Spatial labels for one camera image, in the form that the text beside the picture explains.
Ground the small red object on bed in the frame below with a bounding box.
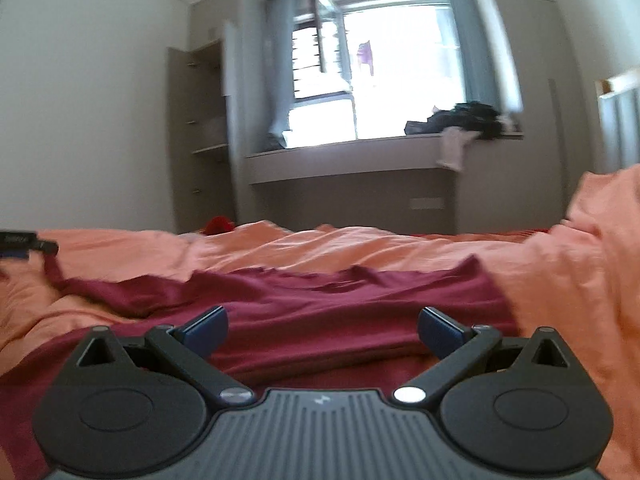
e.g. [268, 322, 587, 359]
[200, 216, 235, 236]

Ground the tall grey wardrobe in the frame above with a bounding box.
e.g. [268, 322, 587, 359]
[495, 0, 592, 228]

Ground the open shelf cabinet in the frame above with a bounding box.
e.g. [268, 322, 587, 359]
[166, 44, 235, 233]

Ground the window with grey frame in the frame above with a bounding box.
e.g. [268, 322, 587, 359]
[264, 0, 511, 151]

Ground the dark clothes pile on sill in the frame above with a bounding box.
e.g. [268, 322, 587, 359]
[404, 101, 521, 141]

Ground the orange bed sheet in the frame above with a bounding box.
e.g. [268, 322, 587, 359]
[1, 167, 639, 479]

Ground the grey window sill bench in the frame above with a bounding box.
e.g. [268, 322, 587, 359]
[236, 136, 526, 234]

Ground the purple garment hanging outside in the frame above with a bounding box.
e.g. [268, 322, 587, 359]
[357, 40, 374, 77]

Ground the white cloth hanging off sill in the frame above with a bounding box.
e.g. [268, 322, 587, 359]
[436, 127, 480, 174]

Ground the dark red sweater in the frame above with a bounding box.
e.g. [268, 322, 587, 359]
[0, 251, 522, 480]

